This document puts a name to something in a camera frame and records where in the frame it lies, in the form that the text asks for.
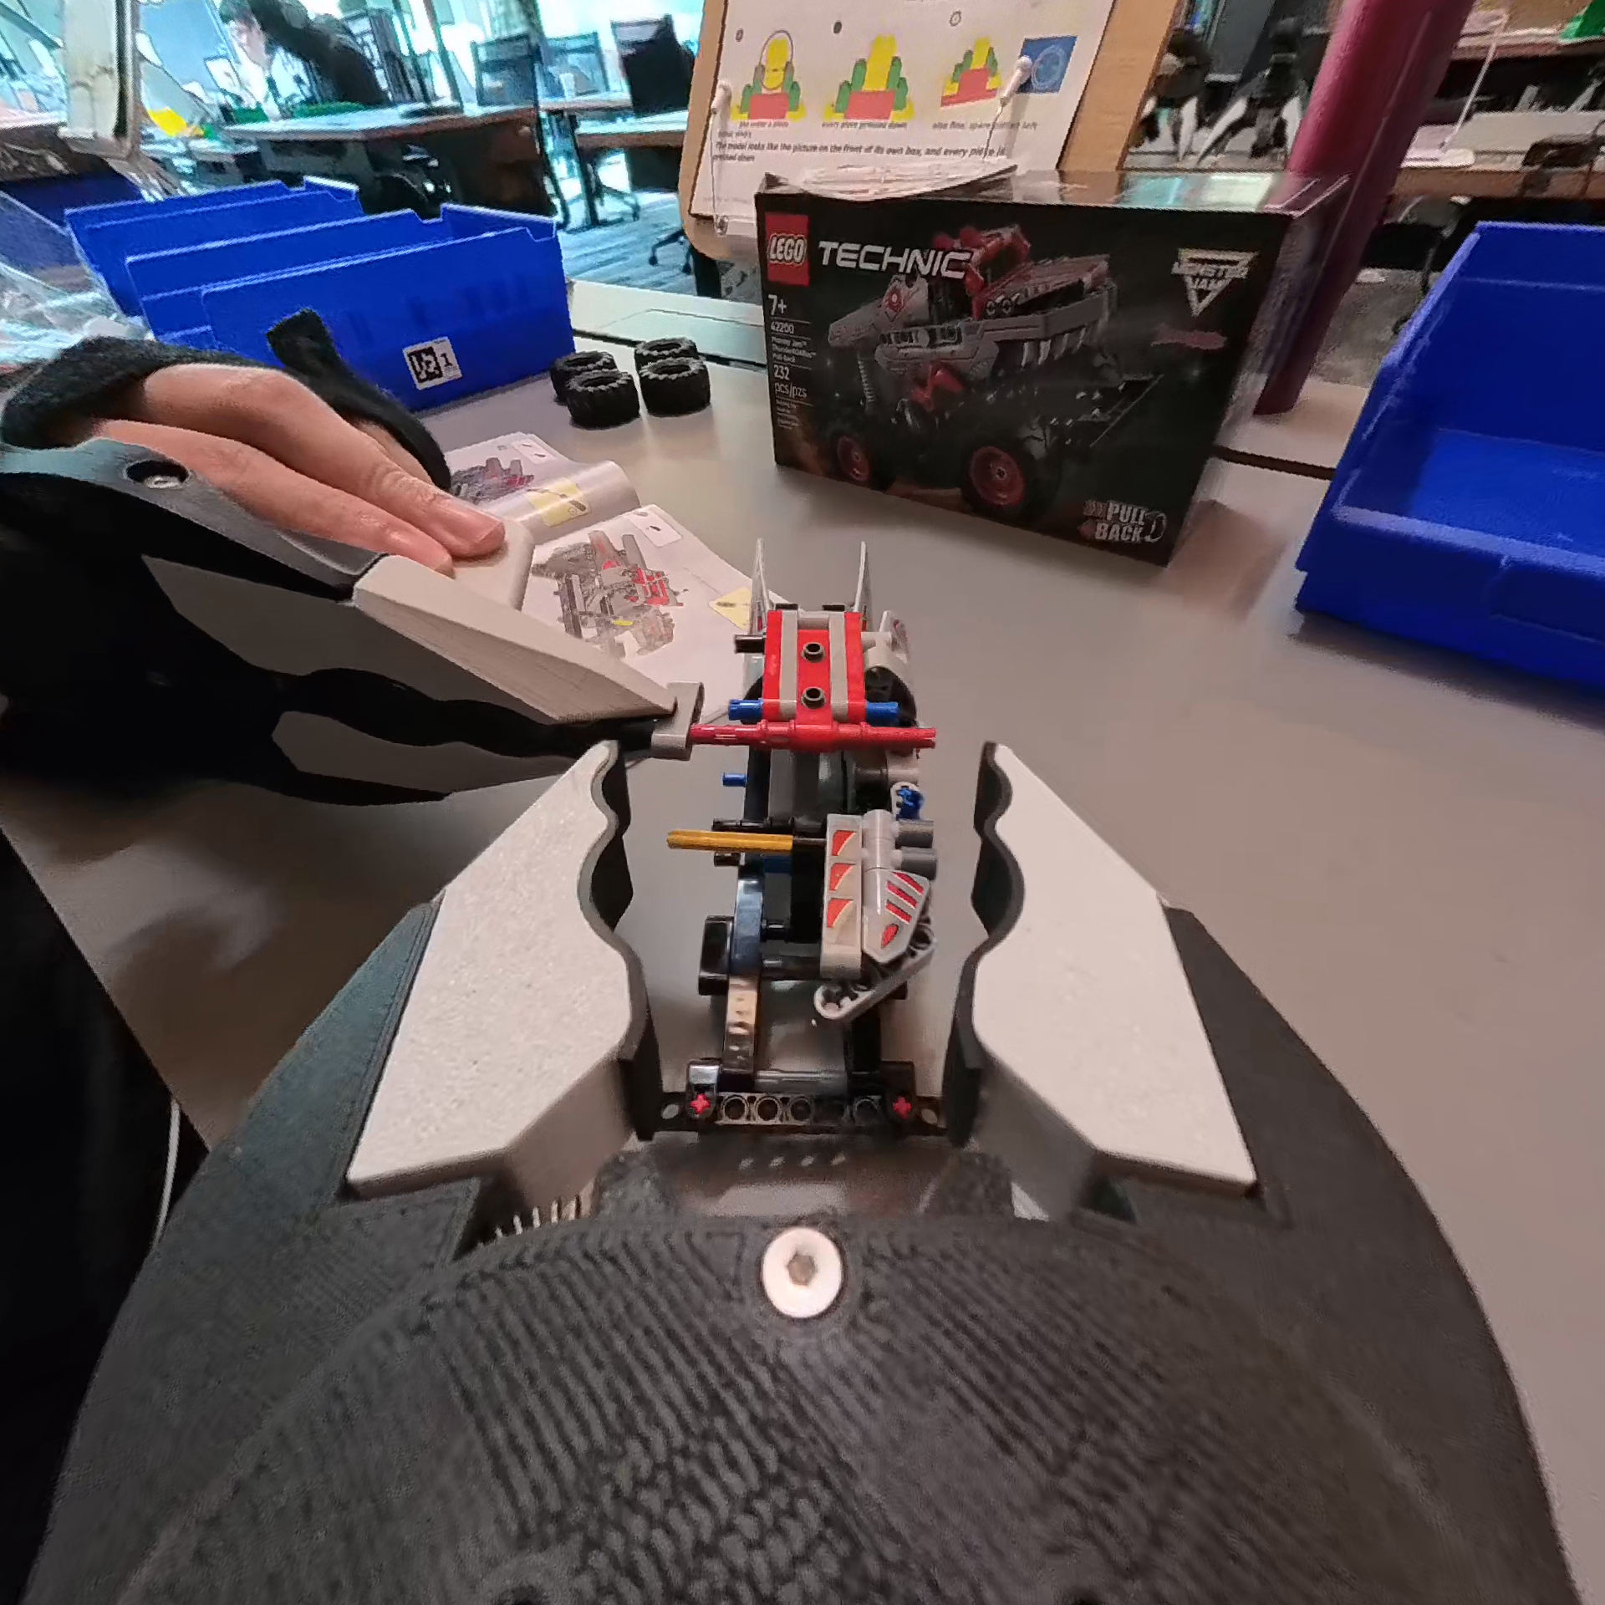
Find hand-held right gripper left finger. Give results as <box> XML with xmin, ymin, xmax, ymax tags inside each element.
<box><xmin>344</xmin><ymin>740</ymin><xmax>664</xmax><ymax>1213</ymax></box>

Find instruction booklet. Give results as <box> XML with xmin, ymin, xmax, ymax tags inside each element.
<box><xmin>440</xmin><ymin>432</ymin><xmax>790</xmax><ymax>671</ymax></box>

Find blue open-front bin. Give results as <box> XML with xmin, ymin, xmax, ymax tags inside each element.
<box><xmin>1295</xmin><ymin>223</ymin><xmax>1605</xmax><ymax>693</ymax></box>

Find clear plastic bag with papers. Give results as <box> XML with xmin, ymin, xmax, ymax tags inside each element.
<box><xmin>779</xmin><ymin>157</ymin><xmax>1016</xmax><ymax>202</ymax></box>

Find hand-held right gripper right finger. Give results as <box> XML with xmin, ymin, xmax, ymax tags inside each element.
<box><xmin>943</xmin><ymin>740</ymin><xmax>1260</xmax><ymax>1219</ymax></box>

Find black toy set box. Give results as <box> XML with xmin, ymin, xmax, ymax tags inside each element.
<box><xmin>752</xmin><ymin>168</ymin><xmax>1348</xmax><ymax>569</ymax></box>

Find brick-built toy truck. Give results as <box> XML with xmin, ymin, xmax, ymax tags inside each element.
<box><xmin>664</xmin><ymin>541</ymin><xmax>943</xmax><ymax>1137</ymax></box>

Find maroon bottle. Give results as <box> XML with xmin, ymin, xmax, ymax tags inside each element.
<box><xmin>1286</xmin><ymin>0</ymin><xmax>1477</xmax><ymax>183</ymax></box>

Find grey desk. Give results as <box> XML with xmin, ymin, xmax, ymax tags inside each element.
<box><xmin>0</xmin><ymin>278</ymin><xmax>1605</xmax><ymax>1596</ymax></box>

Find instruction sheet board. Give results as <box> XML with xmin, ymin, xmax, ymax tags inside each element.
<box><xmin>677</xmin><ymin>0</ymin><xmax>1187</xmax><ymax>258</ymax></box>

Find person's left hand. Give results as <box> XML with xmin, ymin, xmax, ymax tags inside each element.
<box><xmin>98</xmin><ymin>362</ymin><xmax>507</xmax><ymax>578</ymax></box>

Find background wooden table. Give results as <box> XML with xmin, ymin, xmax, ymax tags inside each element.
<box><xmin>225</xmin><ymin>105</ymin><xmax>553</xmax><ymax>215</ymax></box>

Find crumpled clear plastic bags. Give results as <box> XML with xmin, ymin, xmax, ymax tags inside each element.
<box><xmin>0</xmin><ymin>257</ymin><xmax>142</xmax><ymax>368</ymax></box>

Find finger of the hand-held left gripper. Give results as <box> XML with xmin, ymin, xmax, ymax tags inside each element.
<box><xmin>268</xmin><ymin>703</ymin><xmax>653</xmax><ymax>802</ymax></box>
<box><xmin>145</xmin><ymin>518</ymin><xmax>706</xmax><ymax>754</ymax></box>

